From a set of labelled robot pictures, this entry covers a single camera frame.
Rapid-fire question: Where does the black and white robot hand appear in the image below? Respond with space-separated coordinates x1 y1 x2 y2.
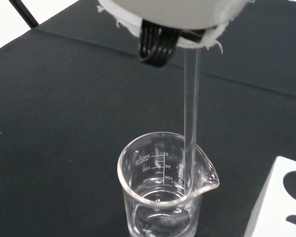
96 0 257 69

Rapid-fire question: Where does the clear glass beaker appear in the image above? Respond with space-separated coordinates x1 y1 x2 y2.
116 131 221 237

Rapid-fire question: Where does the white test tube rack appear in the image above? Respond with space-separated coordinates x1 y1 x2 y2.
243 156 296 237

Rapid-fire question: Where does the black bench cloth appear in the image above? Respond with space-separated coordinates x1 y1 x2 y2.
0 0 296 237

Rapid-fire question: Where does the black tripod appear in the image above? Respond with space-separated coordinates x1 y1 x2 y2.
8 0 40 29

